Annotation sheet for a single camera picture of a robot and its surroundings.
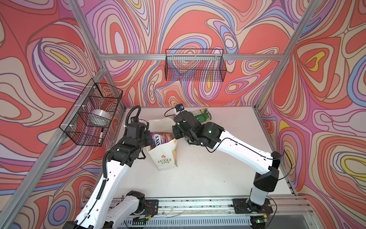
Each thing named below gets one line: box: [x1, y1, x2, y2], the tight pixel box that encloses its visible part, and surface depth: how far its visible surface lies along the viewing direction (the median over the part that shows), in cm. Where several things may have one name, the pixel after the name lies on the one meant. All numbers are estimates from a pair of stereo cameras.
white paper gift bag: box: [146, 117, 178, 172], surface depth 77 cm
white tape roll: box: [90, 109, 112, 127], surface depth 73 cm
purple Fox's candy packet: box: [150, 131, 175, 150], surface depth 80 cm
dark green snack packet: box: [191, 108, 212, 125], surface depth 113 cm
